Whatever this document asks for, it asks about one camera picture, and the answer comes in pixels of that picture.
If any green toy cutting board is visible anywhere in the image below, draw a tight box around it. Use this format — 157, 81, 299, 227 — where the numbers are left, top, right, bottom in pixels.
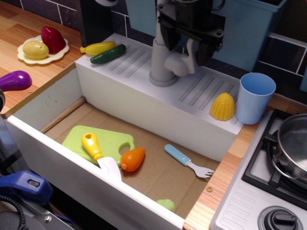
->
62, 125, 135, 167

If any orange toy carrot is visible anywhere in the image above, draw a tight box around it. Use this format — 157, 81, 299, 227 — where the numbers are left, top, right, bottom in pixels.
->
120, 148, 145, 172

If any white toy sink unit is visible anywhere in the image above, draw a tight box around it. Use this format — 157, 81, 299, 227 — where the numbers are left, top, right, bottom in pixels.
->
6, 34, 242, 230

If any light blue plastic cup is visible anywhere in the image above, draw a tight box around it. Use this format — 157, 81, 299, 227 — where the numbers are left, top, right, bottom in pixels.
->
235, 73, 276, 125

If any blue handled toy fork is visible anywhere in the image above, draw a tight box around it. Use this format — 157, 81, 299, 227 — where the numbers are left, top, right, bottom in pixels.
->
164, 144, 214, 178

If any green toy cucumber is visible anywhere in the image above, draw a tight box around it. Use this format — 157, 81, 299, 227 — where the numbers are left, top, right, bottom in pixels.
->
90, 44, 126, 64

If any red toy pepper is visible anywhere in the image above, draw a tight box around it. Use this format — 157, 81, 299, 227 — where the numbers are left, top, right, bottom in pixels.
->
41, 26, 66, 54

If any yellow toy potato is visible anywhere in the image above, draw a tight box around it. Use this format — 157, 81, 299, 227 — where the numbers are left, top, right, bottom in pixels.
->
23, 41, 49, 59

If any cream scalloped toy plate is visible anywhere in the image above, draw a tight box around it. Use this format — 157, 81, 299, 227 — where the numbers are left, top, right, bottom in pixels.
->
17, 35, 70, 65

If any purple toy eggplant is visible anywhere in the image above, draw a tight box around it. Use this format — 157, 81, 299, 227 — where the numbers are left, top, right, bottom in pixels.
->
0, 70, 32, 92

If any yellow handled toy knife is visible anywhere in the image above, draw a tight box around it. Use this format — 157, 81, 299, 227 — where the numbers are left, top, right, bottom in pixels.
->
81, 133, 122, 182

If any blue clamp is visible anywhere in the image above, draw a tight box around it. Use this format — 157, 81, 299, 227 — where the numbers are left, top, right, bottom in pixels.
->
0, 171, 53, 205

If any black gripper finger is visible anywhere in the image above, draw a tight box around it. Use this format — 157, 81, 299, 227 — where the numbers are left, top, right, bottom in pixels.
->
161, 23, 181, 51
196, 41, 217, 66

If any black stove knob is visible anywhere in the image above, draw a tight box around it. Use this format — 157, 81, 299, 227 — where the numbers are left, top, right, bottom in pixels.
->
258, 206, 304, 230

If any teal plastic bin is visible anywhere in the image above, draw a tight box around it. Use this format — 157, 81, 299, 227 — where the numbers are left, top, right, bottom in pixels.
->
126, 0, 286, 71

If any yellow toy squash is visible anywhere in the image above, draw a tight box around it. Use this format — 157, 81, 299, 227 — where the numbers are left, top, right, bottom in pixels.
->
80, 41, 116, 56

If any grey toy faucet with lever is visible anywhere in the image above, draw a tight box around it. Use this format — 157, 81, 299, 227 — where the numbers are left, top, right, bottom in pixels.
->
149, 10, 197, 87

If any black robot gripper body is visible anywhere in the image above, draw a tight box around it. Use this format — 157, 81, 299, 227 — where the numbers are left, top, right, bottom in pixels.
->
156, 0, 224, 50

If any grey toy stove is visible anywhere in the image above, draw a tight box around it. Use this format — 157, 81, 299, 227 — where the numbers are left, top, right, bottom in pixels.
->
209, 109, 307, 230

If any light green toy lettuce piece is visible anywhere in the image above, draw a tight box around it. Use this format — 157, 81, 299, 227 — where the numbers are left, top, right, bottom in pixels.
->
156, 199, 175, 211

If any yellow toy corn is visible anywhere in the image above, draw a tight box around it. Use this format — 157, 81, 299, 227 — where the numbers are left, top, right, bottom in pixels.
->
210, 92, 235, 121

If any silver metal pot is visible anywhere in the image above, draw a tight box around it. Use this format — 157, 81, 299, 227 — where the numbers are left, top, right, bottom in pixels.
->
272, 114, 307, 184

